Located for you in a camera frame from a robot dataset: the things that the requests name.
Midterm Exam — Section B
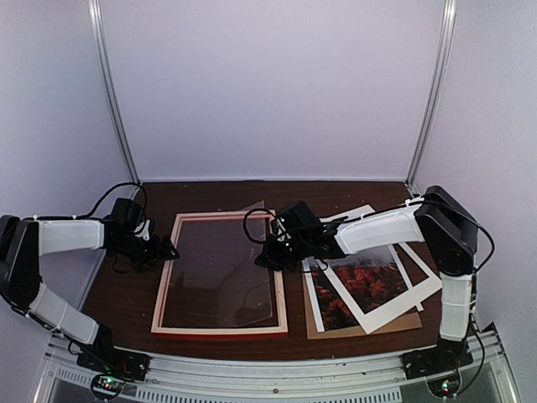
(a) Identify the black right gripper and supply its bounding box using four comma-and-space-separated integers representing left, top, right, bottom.
256, 233, 312, 272

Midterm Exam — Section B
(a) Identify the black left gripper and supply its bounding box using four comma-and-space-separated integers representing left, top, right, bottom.
112, 233, 180, 273

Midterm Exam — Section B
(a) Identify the clear acrylic sheet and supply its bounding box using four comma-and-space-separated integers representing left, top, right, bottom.
161, 199, 280, 328

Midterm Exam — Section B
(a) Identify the red wooden picture frame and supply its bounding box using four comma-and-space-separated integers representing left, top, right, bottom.
149, 212, 289, 338

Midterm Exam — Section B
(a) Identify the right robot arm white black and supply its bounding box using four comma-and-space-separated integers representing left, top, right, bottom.
254, 186, 482, 371

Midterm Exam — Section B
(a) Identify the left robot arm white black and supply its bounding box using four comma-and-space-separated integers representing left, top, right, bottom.
1, 198, 180, 373

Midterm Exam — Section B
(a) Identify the red forest photo print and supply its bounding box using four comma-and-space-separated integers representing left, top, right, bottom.
308, 246, 408, 331

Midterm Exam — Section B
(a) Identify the white photo mat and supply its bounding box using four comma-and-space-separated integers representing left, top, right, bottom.
326, 205, 441, 334

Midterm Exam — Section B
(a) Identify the left round led board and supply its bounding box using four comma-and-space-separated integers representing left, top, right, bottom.
90, 374, 125, 400

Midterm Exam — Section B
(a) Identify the round led board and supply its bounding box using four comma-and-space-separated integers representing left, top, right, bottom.
427, 374, 461, 400
90, 374, 125, 400

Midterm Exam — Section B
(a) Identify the brown backing board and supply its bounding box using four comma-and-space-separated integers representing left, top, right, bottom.
305, 272, 423, 341

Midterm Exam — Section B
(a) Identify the right round led board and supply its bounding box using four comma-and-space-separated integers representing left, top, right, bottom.
427, 374, 461, 400

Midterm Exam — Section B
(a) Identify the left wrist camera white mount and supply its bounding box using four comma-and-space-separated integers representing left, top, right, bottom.
133, 218, 155, 241

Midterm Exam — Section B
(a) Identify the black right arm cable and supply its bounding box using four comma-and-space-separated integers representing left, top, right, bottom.
242, 208, 280, 249

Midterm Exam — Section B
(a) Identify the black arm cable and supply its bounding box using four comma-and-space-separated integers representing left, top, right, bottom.
79, 181, 149, 228
242, 208, 280, 249

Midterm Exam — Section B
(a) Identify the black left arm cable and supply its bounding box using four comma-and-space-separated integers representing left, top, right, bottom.
79, 181, 149, 228

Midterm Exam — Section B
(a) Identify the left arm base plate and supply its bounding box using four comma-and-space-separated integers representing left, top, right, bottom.
76, 346, 151, 381

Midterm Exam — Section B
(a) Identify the aluminium front rail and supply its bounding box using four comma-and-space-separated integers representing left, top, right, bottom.
33, 322, 525, 403

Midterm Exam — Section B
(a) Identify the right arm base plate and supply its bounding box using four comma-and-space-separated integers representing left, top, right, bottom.
401, 346, 473, 379

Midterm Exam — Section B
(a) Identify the left aluminium corner post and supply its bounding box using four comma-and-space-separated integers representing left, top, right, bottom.
87, 0, 141, 183

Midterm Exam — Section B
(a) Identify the aluminium corner post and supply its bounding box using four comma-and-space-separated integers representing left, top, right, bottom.
404, 0, 457, 193
87, 0, 141, 183

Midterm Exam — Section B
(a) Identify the right aluminium corner post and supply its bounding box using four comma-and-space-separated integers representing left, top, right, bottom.
404, 0, 457, 193

